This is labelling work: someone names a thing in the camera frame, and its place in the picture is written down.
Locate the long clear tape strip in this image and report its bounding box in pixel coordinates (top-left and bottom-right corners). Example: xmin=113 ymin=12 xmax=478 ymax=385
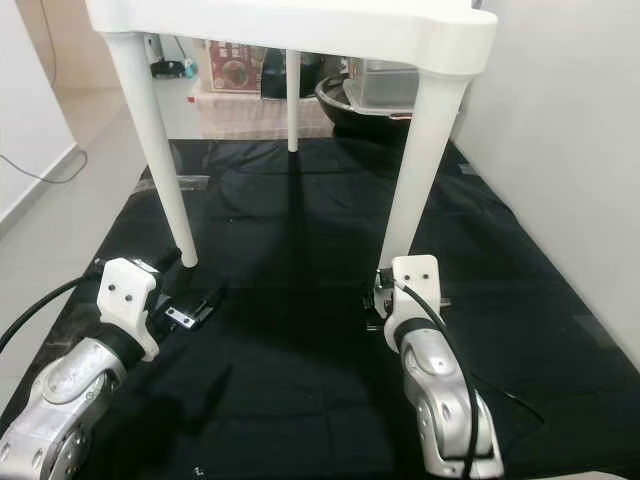
xmin=135 ymin=175 xmax=211 ymax=194

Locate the white plastic table top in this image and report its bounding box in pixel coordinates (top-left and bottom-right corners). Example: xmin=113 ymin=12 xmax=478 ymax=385
xmin=86 ymin=0 xmax=499 ymax=77

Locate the black wall cable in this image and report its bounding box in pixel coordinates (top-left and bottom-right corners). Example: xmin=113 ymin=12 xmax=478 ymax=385
xmin=0 ymin=145 xmax=89 ymax=186

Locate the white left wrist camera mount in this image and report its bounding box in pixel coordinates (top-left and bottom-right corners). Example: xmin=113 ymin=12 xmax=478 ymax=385
xmin=98 ymin=257 xmax=164 ymax=361

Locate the clear plastic storage box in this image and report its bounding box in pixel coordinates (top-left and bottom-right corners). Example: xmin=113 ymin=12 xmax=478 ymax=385
xmin=345 ymin=58 xmax=423 ymax=109

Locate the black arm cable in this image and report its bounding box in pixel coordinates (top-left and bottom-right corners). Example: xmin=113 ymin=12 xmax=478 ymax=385
xmin=385 ymin=275 xmax=549 ymax=471
xmin=0 ymin=262 xmax=107 ymax=351

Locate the black wok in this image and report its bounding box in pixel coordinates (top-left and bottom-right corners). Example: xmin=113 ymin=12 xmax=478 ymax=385
xmin=315 ymin=75 xmax=421 ymax=141

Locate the black tablecloth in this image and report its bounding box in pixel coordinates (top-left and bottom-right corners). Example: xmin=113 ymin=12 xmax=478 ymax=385
xmin=0 ymin=135 xmax=640 ymax=480

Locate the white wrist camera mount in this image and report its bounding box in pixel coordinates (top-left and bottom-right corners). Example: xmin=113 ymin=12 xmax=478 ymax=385
xmin=380 ymin=254 xmax=444 ymax=351
xmin=98 ymin=257 xmax=164 ymax=361

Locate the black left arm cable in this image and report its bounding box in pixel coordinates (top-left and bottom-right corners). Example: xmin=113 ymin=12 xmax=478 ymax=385
xmin=0 ymin=262 xmax=107 ymax=351

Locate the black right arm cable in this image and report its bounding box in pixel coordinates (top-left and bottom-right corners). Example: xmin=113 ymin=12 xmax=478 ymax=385
xmin=385 ymin=275 xmax=549 ymax=471

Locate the beige cardboard box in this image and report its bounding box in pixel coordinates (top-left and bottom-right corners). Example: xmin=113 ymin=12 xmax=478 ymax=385
xmin=195 ymin=90 xmax=326 ymax=139

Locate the green head mop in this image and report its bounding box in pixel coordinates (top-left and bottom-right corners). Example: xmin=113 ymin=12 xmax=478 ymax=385
xmin=150 ymin=55 xmax=197 ymax=79

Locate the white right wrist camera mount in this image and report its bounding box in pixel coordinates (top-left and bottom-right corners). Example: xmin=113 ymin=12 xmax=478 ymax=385
xmin=380 ymin=254 xmax=444 ymax=351

